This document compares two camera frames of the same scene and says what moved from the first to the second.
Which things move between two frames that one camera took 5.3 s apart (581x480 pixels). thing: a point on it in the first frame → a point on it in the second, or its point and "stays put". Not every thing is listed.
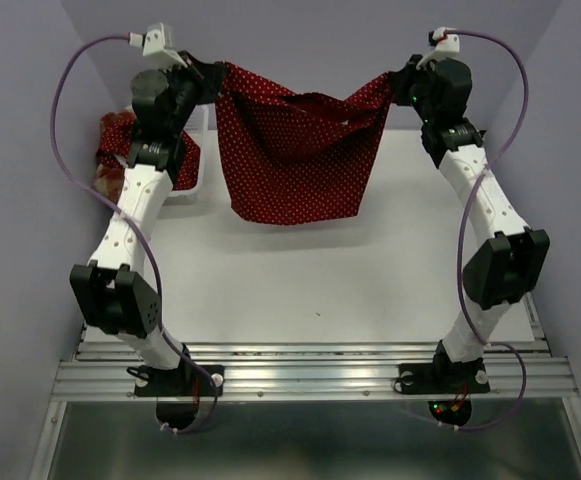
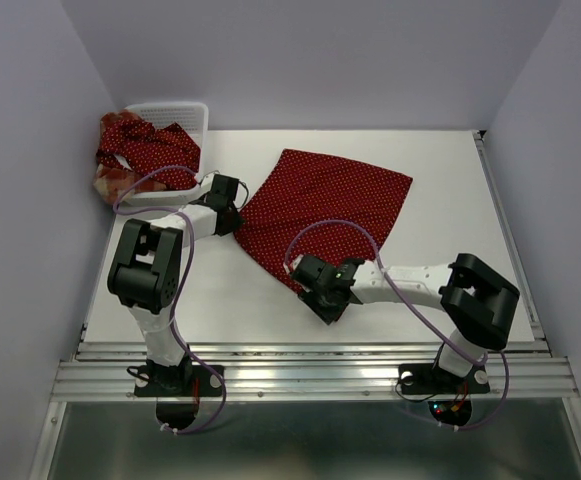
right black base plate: (443, 376) stays put
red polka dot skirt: (116, 131) stays put
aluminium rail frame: (313, 372) stays put
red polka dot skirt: (299, 158) → (314, 208)
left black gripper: (206, 77) → (233, 224)
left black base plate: (187, 381) stays put
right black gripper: (403, 77) → (327, 313)
